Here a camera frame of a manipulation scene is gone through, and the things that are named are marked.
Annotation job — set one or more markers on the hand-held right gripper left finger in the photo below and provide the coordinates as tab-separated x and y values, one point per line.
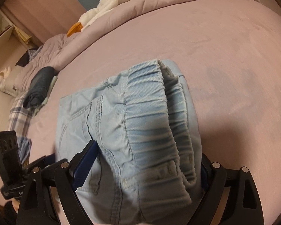
89	154

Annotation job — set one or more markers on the dark cloth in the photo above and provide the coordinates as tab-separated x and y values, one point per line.
22	59

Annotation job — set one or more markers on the white fluffy object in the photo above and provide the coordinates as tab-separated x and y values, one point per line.
5	71

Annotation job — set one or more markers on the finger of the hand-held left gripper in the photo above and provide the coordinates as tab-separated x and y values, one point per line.
45	161

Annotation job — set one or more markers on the checked shirt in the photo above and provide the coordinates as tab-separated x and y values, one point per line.
36	52

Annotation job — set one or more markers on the light blue denim pants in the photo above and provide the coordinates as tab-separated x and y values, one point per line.
142	121

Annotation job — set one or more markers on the dark blue folded garment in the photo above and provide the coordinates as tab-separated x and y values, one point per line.
41	84

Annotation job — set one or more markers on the pink curtain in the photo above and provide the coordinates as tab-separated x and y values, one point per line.
44	11

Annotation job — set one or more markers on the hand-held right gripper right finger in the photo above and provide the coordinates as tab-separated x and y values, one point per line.
205	175

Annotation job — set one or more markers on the bed with pink sheet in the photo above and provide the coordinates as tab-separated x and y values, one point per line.
224	63

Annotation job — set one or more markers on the white goose plush toy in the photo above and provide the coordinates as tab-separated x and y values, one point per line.
112	2

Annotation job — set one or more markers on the blue striped cloth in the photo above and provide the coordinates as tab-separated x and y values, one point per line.
24	145

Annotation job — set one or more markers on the plaid pillow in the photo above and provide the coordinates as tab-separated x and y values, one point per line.
20	117

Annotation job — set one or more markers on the cardboard box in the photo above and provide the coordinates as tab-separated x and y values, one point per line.
4	25

